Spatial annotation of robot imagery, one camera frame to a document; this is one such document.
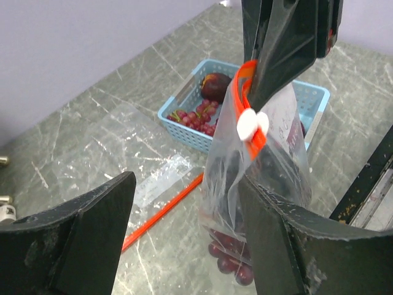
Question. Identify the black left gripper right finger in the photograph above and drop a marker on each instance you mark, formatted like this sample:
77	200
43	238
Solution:
295	251

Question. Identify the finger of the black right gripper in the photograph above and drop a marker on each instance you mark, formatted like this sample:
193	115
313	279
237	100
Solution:
328	22
281	37

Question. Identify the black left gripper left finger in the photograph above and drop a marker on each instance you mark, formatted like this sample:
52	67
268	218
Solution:
72	248

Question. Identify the dark red grape bunch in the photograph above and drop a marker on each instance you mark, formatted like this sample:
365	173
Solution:
232	256

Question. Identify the clear orange-zip bag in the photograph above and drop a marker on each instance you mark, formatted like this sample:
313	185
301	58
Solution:
127	140
267	145

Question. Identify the round pastel drawer cabinet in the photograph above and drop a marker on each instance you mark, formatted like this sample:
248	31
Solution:
8	211

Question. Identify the dark red round fruit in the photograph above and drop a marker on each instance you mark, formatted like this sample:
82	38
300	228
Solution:
214	87

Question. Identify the light blue plastic basket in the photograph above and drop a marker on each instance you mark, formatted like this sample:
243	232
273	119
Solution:
311	102

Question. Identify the pink grape bunch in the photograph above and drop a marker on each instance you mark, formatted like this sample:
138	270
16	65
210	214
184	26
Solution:
199	119

